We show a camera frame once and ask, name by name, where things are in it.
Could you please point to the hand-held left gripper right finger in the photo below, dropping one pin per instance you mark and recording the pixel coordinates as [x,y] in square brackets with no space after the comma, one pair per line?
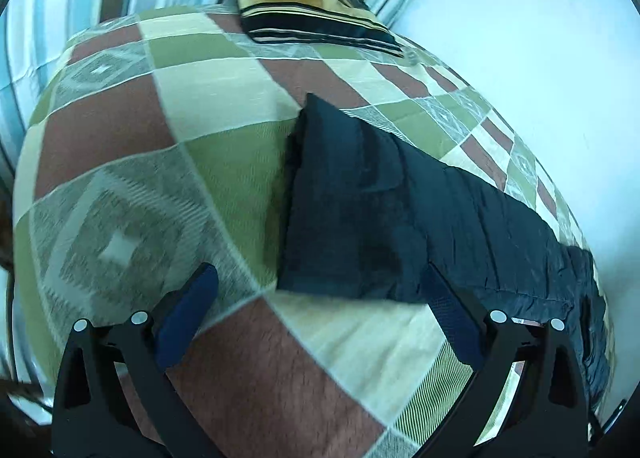
[450,320]

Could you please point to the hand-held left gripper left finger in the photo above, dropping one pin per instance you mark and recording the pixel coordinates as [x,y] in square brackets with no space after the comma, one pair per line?
[190,310]

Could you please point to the black puffer jacket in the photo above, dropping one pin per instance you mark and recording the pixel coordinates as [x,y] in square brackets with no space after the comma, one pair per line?
[375,213]

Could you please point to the checkered green brown bed sheet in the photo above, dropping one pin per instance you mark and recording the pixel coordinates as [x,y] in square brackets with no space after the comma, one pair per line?
[225,163]

